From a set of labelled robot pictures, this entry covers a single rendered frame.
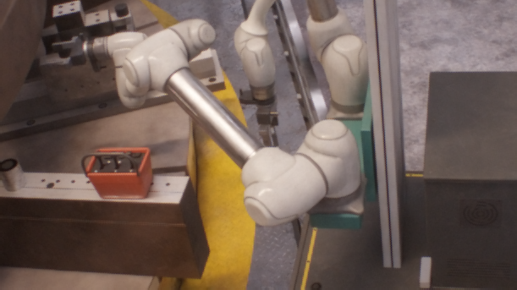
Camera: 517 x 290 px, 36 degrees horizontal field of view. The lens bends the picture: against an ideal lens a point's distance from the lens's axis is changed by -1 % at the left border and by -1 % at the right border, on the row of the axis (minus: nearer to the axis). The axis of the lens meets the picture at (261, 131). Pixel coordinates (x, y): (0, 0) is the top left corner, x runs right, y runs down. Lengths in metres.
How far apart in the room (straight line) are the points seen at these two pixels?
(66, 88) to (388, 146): 1.77
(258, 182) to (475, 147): 0.68
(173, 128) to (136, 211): 0.97
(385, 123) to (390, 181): 0.23
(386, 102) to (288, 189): 0.39
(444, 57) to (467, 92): 1.73
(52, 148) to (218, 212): 0.82
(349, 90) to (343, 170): 0.47
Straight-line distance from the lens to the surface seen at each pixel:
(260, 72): 2.70
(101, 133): 3.77
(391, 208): 2.65
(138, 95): 3.09
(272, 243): 3.44
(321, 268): 2.87
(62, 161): 3.68
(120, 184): 2.70
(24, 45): 3.29
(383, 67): 2.30
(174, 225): 2.76
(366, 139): 2.46
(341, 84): 2.76
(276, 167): 2.29
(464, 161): 2.45
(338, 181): 2.37
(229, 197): 3.69
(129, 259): 2.97
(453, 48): 4.53
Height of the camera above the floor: 2.43
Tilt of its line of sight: 37 degrees down
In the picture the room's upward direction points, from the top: 10 degrees counter-clockwise
